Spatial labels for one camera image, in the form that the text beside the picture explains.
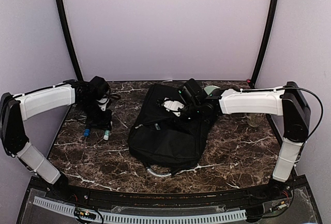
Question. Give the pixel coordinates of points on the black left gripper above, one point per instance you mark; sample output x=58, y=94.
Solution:
x=103, y=124

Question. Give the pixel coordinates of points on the black blue-capped marker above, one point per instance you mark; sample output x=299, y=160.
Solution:
x=87, y=130

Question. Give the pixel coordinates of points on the green white marker pen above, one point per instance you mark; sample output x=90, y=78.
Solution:
x=106, y=135

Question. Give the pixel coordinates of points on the black student bag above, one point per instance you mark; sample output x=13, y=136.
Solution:
x=160, y=138

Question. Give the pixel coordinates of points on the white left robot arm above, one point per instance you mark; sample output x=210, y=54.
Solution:
x=93, y=99

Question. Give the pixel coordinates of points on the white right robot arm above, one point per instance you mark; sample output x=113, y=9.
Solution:
x=286, y=101

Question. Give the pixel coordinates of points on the pale green ceramic bowl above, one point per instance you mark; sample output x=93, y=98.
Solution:
x=209, y=89

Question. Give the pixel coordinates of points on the beige ceramic mug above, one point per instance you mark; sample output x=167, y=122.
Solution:
x=254, y=119

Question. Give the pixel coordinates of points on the small circuit board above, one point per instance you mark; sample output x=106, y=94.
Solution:
x=84, y=214

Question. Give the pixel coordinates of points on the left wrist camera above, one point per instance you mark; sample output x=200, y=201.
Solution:
x=100, y=92

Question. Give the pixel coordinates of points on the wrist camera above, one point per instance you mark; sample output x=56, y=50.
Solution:
x=100, y=92
x=171, y=106

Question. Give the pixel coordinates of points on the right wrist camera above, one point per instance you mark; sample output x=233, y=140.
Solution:
x=171, y=106

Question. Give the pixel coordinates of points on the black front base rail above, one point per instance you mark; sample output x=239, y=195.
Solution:
x=252, y=197

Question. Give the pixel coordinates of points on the white slotted cable duct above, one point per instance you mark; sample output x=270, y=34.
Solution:
x=121, y=214

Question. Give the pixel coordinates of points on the left black corner post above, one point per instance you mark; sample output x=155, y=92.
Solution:
x=68, y=39

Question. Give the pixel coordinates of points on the black corner post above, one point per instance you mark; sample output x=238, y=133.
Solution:
x=68, y=39
x=264, y=42

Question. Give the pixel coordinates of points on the right black corner post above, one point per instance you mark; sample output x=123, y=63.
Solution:
x=264, y=42

